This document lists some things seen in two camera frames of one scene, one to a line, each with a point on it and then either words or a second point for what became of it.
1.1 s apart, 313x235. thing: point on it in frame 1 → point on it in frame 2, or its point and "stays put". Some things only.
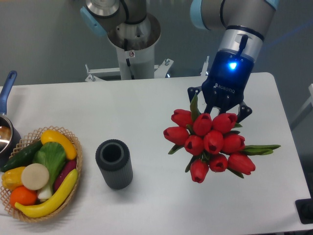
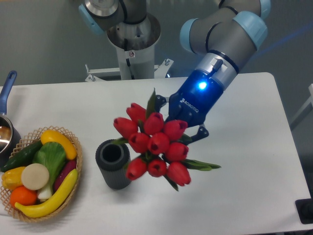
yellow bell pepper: x=11 y=178 stays put
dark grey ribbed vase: x=113 y=157 stays put
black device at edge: x=304 y=209 stays put
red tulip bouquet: x=212 y=143 → x=158 y=148
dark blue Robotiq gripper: x=225 y=86 → x=191 y=105
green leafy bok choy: x=52 y=155 stays put
